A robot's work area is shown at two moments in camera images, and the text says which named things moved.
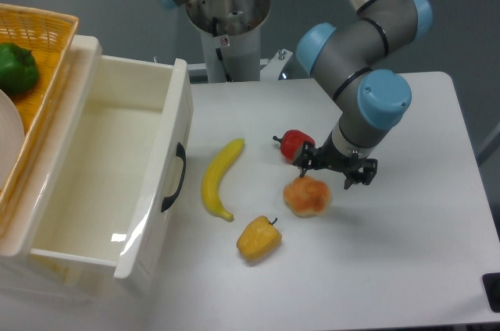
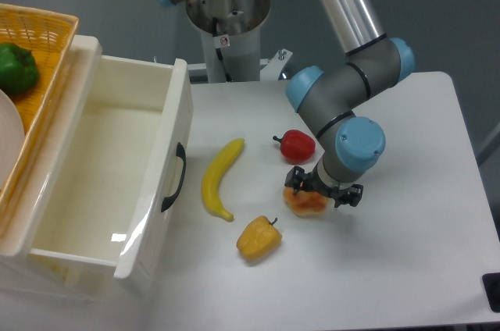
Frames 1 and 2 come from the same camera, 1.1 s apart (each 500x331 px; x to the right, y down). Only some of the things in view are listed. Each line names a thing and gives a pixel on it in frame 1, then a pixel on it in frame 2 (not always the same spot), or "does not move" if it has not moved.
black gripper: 327,156 -> 313,183
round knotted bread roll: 307,197 does not move
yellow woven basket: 51,36 does not move
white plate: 12,140 does not move
